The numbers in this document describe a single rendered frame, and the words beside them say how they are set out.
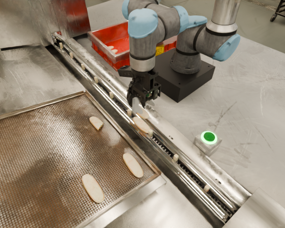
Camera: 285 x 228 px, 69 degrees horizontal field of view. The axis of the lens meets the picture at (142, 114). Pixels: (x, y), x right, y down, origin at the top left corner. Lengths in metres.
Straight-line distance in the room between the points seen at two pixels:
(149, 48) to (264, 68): 0.89
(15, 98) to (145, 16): 0.64
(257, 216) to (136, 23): 0.58
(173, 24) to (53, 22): 0.90
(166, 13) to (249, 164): 0.59
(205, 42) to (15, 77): 0.83
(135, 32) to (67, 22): 0.89
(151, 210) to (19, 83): 0.75
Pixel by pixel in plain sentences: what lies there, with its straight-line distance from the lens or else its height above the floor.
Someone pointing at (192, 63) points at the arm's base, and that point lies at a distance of 1.01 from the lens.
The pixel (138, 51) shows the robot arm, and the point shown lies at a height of 1.21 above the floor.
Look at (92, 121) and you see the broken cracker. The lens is 0.80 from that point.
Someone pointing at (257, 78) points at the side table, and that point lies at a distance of 1.27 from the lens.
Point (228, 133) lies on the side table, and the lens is 0.92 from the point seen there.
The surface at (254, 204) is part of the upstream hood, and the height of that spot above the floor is 0.92.
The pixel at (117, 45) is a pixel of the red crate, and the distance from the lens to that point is 1.39.
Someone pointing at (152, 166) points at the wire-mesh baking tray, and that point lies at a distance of 0.70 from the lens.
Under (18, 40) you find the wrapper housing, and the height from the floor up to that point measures 0.94.
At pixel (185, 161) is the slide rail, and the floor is 0.85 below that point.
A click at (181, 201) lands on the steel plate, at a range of 0.73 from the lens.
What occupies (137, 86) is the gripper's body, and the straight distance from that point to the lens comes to 0.66.
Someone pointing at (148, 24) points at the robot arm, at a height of 1.28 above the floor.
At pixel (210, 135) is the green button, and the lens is 0.78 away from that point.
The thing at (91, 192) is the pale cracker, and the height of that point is 0.93.
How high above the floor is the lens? 1.50
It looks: 48 degrees down
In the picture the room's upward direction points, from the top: straight up
